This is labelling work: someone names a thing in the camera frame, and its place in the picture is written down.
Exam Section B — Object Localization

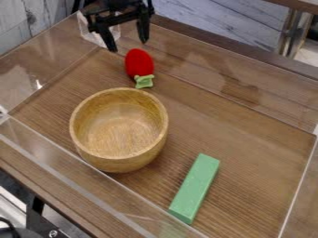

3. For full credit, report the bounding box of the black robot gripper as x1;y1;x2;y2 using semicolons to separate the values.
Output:
83;0;153;52

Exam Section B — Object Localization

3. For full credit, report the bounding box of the red plush strawberry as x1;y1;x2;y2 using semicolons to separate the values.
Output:
124;48;153;89

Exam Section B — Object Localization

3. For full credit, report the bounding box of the round wooden bowl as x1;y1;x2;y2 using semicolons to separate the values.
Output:
69;87;168;173

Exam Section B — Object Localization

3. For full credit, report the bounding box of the metal table leg background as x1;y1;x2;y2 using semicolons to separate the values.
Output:
278;9;312;59

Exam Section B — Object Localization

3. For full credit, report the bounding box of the green rectangular block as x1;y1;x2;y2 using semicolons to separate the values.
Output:
168;153;220;225

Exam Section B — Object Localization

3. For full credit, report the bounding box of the clear acrylic corner bracket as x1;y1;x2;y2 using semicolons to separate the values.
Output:
76;11;120;48

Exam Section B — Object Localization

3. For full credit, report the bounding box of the clear acrylic tray wall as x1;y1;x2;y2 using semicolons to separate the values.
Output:
0;112;207;238

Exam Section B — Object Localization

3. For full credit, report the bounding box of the black table frame leg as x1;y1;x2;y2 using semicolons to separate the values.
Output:
26;197;69;238

